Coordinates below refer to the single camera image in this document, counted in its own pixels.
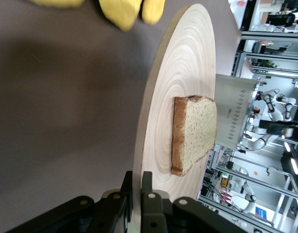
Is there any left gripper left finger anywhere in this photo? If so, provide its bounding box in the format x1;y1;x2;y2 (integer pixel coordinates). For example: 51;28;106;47
7;171;134;233

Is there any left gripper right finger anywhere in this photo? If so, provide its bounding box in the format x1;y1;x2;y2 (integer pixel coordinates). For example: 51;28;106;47
141;171;239;233

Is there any bread slice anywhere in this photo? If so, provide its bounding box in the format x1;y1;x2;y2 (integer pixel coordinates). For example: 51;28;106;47
170;95;218;177

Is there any round wooden plate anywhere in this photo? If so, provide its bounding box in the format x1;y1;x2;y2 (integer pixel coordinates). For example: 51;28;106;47
132;3;216;233

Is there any cream and chrome toaster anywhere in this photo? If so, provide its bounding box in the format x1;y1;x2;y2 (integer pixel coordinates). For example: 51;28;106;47
214;74;259;149

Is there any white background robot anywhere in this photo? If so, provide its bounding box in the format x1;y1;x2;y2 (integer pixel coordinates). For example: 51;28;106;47
245;131;278;150
230;182;258;214
258;89;298;122

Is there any blue background sign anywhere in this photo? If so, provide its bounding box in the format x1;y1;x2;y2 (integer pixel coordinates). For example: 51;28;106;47
255;206;268;219

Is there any plain table cover cloth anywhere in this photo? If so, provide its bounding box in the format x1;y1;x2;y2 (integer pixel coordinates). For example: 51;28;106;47
0;0;243;233

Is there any green background plant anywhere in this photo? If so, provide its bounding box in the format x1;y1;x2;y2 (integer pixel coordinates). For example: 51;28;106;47
259;60;278;69

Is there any yellow quilted oven mitt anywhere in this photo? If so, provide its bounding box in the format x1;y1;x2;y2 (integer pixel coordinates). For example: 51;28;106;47
99;0;166;31

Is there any background aluminium frame rack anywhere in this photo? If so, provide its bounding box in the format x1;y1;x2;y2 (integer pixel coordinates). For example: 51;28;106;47
232;29;298;81

